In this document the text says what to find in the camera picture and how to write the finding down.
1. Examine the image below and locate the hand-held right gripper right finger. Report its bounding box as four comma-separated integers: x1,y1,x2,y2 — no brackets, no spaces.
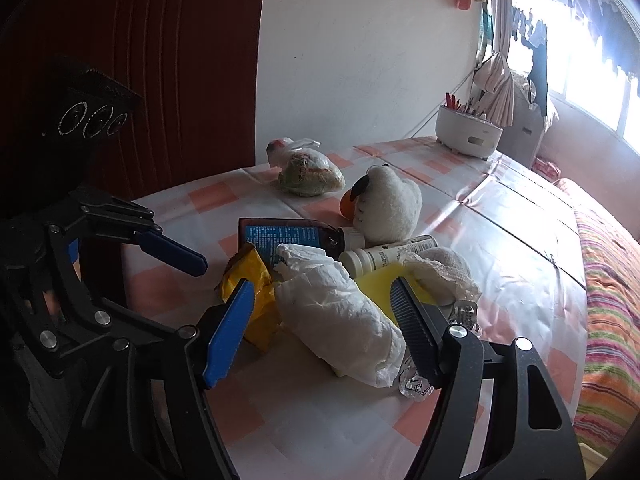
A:
390,276,587,480

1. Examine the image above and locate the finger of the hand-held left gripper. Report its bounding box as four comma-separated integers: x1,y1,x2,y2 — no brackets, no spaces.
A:
50,187,208,277
0,227,177,379

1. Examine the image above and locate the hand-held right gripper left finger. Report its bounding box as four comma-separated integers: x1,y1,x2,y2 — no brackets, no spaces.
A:
57,279,257,480

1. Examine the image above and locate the yellow snack packet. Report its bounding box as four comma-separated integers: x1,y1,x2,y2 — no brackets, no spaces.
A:
216,242,279,357

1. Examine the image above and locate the yellow card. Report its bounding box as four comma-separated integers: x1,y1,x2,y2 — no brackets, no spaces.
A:
356,264,437,332

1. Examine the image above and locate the silver blister pill pack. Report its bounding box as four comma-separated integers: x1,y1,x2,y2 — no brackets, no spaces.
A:
399,299,482,401

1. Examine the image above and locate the white cloth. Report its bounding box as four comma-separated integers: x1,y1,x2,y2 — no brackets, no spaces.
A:
399,249,482,307

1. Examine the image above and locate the white plastic bag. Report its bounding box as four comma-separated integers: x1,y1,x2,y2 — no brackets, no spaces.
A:
272,242,407,389

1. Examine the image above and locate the small white bottle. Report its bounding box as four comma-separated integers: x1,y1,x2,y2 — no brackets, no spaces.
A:
339,234,439,279

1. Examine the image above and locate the dark bottle with blue label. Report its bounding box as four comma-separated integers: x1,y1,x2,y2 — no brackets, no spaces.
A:
237,217,362,267

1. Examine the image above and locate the white plush duck toy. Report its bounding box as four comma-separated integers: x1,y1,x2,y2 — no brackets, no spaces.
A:
349,164,424,247

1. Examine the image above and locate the orange checkered tablecloth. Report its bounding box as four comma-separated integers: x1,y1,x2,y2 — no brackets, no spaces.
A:
119,135,590,480

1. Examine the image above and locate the dark red wooden door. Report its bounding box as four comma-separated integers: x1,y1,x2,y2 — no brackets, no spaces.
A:
0,0,272,202

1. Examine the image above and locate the clear plastic bag of food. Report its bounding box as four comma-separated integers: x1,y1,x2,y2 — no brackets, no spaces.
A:
267,137,347,197

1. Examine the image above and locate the striped colourful bed blanket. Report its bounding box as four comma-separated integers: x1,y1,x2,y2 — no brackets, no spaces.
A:
556,177,640,457

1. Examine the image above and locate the white round utensil holder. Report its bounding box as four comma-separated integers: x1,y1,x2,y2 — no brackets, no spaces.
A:
434,104,504,161

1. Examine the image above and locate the white air cooler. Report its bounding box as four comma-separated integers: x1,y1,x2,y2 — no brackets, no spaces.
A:
499,94,547,172

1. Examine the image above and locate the bunch of chopsticks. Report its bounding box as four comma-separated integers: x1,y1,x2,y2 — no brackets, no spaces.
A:
443,91,494,122

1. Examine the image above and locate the tied striped curtain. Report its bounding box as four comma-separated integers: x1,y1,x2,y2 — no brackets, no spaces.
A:
472,51,516,129

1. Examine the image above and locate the dark hanging garment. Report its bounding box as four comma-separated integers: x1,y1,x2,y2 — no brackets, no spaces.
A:
527,42,551,117

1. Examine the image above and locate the window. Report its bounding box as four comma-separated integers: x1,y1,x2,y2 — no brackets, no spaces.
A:
509,0,640,153

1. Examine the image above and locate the row of hanging clothes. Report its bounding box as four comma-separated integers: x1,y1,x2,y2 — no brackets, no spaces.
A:
510,0,640,81

